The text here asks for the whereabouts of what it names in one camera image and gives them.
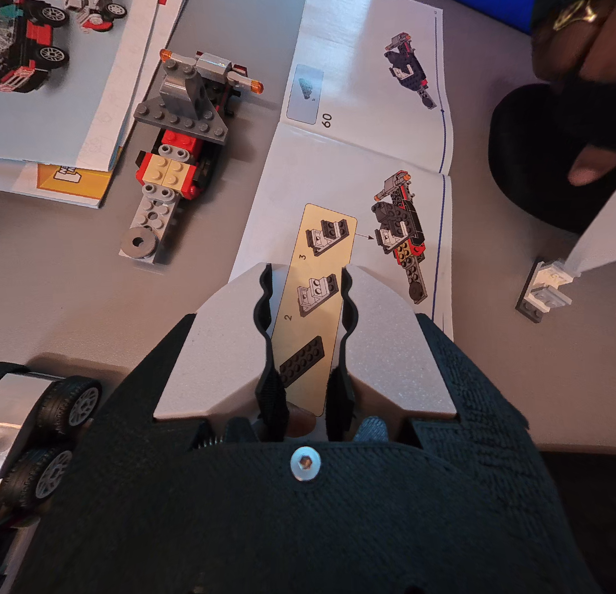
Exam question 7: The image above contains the dark grey lego plate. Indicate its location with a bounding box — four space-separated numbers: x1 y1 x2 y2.
515 259 554 324

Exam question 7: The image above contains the red black lego truck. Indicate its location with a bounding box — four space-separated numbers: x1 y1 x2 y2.
0 361 103 532

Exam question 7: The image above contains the small grey lego plate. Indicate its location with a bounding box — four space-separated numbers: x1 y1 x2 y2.
536 288 573 313

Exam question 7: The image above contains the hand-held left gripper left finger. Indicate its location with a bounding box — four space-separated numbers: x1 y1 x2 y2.
153 263 290 442

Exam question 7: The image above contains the person's right hand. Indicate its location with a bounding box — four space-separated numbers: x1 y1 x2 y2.
529 0 616 188

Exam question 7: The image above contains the open instruction booklet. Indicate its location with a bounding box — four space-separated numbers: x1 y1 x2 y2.
228 0 455 417

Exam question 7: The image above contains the red grey lego model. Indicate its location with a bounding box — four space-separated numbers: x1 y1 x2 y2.
119 49 264 267

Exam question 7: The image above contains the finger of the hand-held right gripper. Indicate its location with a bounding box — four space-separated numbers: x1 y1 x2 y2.
565 192 616 276

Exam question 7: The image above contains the black padded cushion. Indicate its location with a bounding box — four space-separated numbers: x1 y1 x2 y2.
488 84 616 235

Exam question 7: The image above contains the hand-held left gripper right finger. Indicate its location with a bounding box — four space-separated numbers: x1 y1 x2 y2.
327 263 458 442

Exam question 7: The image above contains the yellow-cornered instruction booklet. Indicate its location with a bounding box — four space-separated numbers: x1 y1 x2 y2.
0 0 191 210

